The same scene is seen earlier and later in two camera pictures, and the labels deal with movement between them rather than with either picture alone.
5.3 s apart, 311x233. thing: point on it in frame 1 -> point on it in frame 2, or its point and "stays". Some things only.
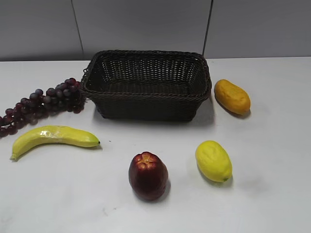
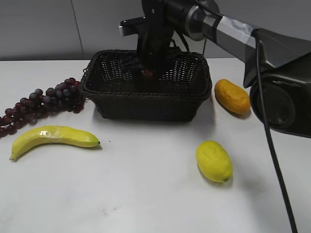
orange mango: [232, 97] stays
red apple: [148, 176] -> [147, 73]
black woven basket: [147, 85] stays
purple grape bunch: [67, 96] stays
